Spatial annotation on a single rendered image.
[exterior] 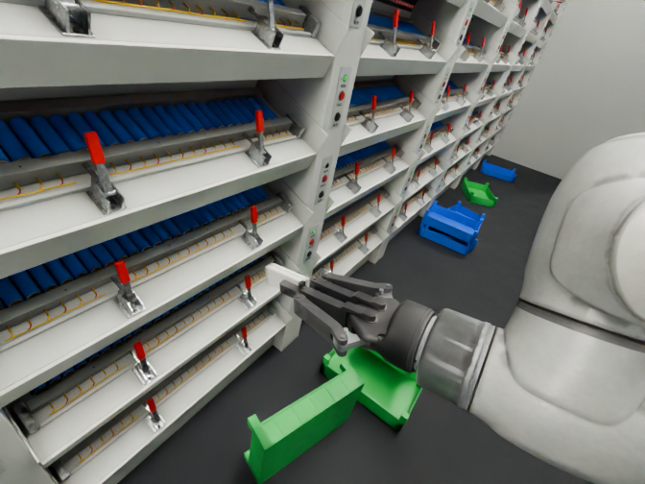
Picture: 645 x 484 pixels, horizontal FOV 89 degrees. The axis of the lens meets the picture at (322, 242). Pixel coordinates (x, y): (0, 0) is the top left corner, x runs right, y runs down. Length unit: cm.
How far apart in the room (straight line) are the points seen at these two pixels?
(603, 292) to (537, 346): 7
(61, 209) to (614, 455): 57
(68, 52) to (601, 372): 53
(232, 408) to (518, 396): 87
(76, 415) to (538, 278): 71
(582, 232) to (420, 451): 93
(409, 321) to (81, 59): 41
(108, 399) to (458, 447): 94
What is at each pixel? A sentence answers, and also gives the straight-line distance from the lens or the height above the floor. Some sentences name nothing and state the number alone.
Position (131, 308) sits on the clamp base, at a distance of 59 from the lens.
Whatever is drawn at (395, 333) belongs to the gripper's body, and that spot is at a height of 71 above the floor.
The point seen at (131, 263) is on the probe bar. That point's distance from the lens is 63.
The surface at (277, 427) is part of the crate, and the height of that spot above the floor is 20.
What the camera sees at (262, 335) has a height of 15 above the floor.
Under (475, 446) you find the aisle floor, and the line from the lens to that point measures 125.
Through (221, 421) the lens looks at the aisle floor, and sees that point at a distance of 108.
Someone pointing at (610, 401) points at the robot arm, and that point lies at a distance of 35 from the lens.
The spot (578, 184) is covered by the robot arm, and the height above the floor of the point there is 89.
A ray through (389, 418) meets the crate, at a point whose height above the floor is 3.
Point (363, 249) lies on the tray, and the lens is 144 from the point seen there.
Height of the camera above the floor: 97
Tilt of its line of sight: 35 degrees down
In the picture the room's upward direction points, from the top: 13 degrees clockwise
